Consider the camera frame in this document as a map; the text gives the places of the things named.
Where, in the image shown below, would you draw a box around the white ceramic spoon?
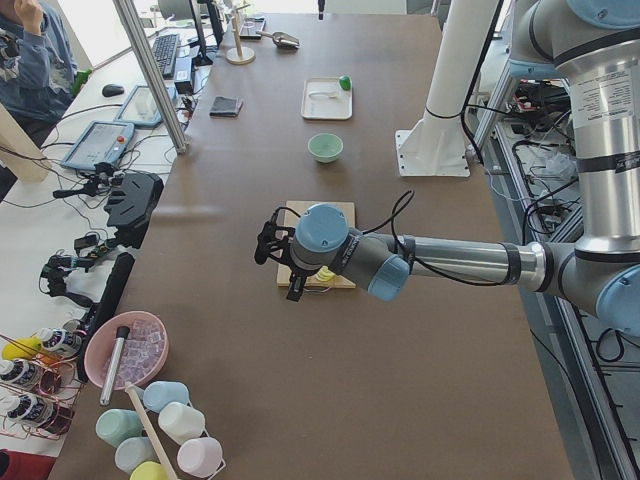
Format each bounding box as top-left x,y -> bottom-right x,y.
307,91 -> 340,99

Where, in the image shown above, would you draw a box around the light green bowl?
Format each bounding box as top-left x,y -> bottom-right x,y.
307,133 -> 344,163

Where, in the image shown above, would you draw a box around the pink bowl with ice cubes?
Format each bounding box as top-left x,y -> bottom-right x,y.
84,311 -> 169,390

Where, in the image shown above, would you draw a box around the stacked lemon slices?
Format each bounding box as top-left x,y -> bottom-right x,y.
314,266 -> 336,283

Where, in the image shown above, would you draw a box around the bamboo cutting board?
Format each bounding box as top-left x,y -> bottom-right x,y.
278,200 -> 356,292

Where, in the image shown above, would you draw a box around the grey folded cloth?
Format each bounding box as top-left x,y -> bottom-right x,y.
209,96 -> 244,118

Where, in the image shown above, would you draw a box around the cream plastic tray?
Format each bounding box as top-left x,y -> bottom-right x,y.
301,77 -> 353,120

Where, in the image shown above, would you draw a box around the metal muddler tube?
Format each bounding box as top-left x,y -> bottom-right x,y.
99,326 -> 130,406

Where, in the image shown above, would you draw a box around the green lime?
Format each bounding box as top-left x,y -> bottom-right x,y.
338,75 -> 352,91

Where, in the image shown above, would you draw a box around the teach pendant far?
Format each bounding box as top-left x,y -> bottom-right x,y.
114,85 -> 162,129

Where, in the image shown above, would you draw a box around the teach pendant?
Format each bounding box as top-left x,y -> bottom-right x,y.
60,121 -> 135,171
114,85 -> 162,129

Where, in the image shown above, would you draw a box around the wooden mug tree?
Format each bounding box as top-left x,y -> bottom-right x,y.
226,3 -> 255,65

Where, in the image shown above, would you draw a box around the teach pendant near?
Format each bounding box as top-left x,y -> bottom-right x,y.
60,121 -> 135,171

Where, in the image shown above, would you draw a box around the pastel cup rack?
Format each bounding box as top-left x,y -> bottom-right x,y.
95,381 -> 226,479

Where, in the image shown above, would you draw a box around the metal scoop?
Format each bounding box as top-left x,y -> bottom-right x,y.
257,30 -> 300,50

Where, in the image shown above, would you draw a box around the black computer mouse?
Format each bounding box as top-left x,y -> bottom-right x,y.
101,84 -> 125,98

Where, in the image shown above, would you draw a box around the black keyboard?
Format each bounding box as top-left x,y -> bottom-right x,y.
152,34 -> 180,79

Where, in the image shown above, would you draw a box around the seated person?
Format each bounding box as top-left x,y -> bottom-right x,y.
1,1 -> 77,146

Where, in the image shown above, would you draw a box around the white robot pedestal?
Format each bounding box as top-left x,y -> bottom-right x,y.
395,0 -> 503,177

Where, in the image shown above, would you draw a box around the aluminium frame post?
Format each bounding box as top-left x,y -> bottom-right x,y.
112,0 -> 188,155

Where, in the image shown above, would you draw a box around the copper wire bottle rack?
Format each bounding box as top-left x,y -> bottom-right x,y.
1,327 -> 84,440

